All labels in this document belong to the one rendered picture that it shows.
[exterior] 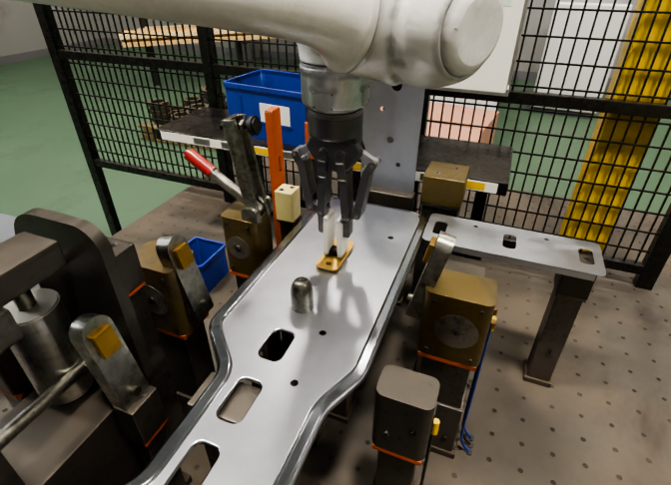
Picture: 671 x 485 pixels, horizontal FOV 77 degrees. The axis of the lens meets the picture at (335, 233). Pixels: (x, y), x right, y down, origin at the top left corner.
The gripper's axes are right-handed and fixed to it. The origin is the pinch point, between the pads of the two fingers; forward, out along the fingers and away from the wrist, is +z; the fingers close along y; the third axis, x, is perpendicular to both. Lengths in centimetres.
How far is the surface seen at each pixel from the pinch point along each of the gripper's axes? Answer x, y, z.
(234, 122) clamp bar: -1.6, -15.2, -16.7
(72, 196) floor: 127, -250, 105
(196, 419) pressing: -33.0, -2.9, 4.2
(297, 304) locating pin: -14.2, -0.1, 3.1
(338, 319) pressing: -13.3, 5.8, 4.6
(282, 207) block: 6.2, -12.8, 1.1
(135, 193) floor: 147, -212, 105
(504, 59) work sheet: 54, 19, -18
